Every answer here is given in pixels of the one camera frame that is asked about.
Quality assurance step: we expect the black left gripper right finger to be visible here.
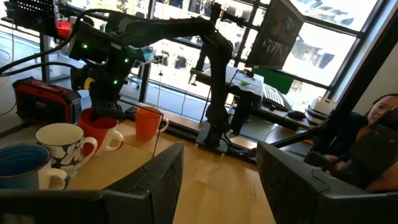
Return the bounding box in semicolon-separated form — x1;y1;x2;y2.
256;141;398;224

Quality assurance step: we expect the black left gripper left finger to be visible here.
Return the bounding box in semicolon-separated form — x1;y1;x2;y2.
0;142;185;224

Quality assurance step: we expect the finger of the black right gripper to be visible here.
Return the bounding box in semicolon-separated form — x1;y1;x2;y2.
108;105;126;121
92;105;110;121

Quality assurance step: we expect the red mug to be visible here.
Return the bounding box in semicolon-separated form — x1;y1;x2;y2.
76;108;124;157

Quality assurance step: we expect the orange mug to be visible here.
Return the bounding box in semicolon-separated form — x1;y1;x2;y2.
134;106;170;142

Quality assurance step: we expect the white mug with dark interior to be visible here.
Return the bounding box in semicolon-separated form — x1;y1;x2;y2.
35;123;98;188

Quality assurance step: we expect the blue mug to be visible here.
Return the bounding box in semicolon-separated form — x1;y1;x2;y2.
0;143;68;191

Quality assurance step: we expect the red black tool case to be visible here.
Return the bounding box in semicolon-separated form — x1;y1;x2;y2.
11;77;82;126

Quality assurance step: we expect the small red box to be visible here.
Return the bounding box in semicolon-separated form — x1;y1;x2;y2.
56;21;72;39

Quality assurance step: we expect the black computer mouse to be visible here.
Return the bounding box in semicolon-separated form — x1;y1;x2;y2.
286;110;308;120

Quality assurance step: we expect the black white keyboard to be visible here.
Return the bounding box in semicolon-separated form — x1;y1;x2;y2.
262;83;292;111

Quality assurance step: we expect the black pegboard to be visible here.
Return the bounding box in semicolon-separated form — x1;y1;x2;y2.
3;0;60;40

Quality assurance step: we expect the white cloth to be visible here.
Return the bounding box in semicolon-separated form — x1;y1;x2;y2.
228;65;266;98

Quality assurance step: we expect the green panel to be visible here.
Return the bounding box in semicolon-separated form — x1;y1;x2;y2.
252;67;295;95

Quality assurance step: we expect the person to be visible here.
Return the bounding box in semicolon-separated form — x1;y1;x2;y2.
306;93;398;194

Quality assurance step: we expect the black computer monitor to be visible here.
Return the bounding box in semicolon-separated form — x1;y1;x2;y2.
244;0;307;70

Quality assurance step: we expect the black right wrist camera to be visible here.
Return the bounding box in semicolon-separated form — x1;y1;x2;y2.
68;21;110;62

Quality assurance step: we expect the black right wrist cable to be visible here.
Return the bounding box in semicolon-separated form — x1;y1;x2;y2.
0;8;134;78

